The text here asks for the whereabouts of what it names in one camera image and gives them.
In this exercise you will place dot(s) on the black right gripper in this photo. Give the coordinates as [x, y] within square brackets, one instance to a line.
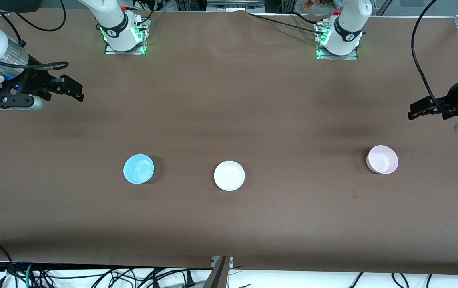
[35, 78]

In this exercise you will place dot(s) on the pink bowl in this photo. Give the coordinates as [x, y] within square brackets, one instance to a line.
[382, 159]

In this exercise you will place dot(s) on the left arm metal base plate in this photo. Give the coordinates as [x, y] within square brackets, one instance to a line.
[351, 57]

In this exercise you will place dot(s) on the white plate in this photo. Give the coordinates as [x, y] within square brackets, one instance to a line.
[229, 175]

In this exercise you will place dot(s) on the black power plug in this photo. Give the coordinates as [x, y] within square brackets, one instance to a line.
[190, 278]

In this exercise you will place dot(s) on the blue bowl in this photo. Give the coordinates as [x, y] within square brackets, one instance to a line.
[138, 169]

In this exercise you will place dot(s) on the silver metal rail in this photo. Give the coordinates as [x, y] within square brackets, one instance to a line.
[235, 4]

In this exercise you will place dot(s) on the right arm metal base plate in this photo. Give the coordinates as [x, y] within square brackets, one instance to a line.
[111, 51]

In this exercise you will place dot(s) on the grey metal post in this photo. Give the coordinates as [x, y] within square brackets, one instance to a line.
[221, 274]

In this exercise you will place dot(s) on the brown table cover sheet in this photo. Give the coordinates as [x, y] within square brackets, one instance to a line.
[229, 120]

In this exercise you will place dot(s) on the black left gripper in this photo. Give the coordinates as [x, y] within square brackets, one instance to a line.
[449, 100]

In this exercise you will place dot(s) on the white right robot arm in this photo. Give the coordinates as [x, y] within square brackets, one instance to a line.
[117, 24]

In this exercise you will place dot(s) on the colourful background items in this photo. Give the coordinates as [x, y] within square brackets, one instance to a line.
[321, 4]

